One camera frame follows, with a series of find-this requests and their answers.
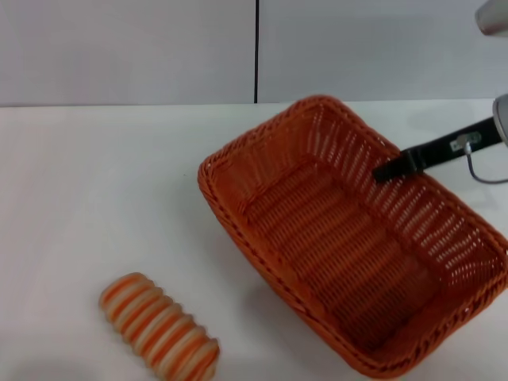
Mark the right gripper silver body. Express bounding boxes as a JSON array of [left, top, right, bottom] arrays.
[[491, 94, 508, 149]]

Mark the orange woven rectangular basket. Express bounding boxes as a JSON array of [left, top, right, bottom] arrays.
[[197, 94, 508, 379]]

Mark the orange white striped bread roll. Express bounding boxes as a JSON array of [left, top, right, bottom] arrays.
[[98, 271, 221, 380]]

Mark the thin grey gripper cable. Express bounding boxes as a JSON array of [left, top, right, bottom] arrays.
[[463, 142, 508, 186]]

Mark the black vertical wall strip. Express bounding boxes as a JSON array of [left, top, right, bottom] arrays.
[[252, 0, 261, 105]]

